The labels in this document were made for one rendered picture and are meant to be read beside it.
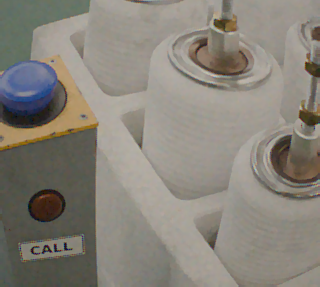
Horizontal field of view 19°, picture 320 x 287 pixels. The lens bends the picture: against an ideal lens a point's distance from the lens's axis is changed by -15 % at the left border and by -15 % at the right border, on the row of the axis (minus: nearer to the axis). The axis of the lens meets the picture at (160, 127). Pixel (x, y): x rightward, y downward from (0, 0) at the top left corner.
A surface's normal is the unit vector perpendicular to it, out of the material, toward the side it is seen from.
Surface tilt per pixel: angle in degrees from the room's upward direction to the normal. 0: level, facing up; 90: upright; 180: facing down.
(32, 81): 0
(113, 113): 0
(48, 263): 90
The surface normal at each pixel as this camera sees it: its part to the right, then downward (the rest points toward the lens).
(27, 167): 0.42, 0.59
